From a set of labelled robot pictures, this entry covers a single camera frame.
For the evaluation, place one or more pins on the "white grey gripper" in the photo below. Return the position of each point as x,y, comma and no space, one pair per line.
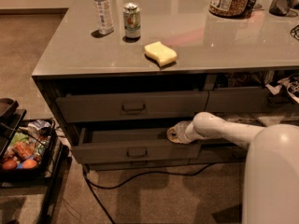
181,132

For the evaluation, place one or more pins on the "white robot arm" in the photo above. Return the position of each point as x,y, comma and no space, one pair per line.
271,180

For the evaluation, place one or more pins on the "grey drawer counter cabinet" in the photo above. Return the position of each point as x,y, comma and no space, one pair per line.
213,53

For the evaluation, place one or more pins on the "white snack packets in drawer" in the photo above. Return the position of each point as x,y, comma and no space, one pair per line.
264,119

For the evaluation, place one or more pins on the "yellow sponge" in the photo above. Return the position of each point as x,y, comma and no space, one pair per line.
160,53

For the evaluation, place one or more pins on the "black white crumpled bag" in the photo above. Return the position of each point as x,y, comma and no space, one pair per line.
290,84

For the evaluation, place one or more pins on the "green white soda can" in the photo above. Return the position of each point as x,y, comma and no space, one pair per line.
132,20

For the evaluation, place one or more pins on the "black shelf cart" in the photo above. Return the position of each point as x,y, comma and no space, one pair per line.
46,175

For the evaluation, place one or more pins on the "black snack basket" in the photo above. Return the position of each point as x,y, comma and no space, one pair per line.
28,151

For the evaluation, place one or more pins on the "clear plastic water bottle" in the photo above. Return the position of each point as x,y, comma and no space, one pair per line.
104,16

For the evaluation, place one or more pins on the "dark tray on cart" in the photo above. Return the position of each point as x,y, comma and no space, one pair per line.
7,108

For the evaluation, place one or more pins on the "dark glass container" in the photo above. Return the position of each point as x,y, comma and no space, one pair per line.
283,8

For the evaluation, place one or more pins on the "black wire object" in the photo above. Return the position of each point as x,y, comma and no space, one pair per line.
295,32

